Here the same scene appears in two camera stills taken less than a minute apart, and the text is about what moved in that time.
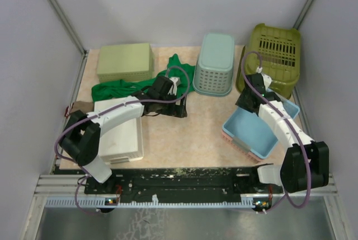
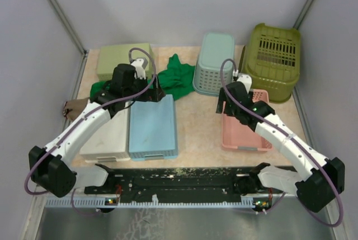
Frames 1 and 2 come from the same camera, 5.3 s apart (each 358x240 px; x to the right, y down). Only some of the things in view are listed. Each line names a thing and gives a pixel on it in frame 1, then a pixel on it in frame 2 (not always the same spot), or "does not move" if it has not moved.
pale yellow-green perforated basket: x=126 y=62 does not move
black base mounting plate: x=183 y=185 does not move
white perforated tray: x=121 y=140 does not move
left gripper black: x=177 y=111 -> x=152 y=94
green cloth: x=175 y=69 does not move
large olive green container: x=279 y=48 does not move
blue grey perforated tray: x=249 y=129 -> x=152 y=130
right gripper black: x=241 y=103 -> x=222 y=98
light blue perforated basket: x=214 y=74 does not move
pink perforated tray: x=229 y=139 -> x=237 y=135
